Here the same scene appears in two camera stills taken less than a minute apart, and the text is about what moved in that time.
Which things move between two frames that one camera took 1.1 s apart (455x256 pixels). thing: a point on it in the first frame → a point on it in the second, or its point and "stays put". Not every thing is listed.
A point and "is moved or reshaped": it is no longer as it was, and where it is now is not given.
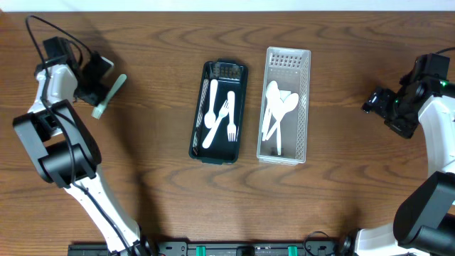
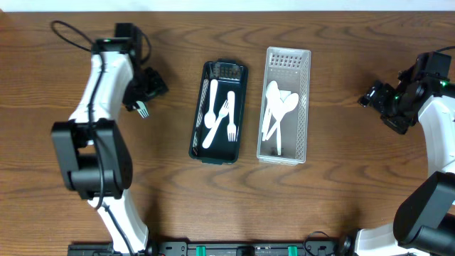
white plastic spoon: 289,104 stays put
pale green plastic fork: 97,110 is moved or reshaped
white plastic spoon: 273,95 stays put
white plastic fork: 210,117 stays put
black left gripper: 99,91 → 156,84
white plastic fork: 223,112 stays put
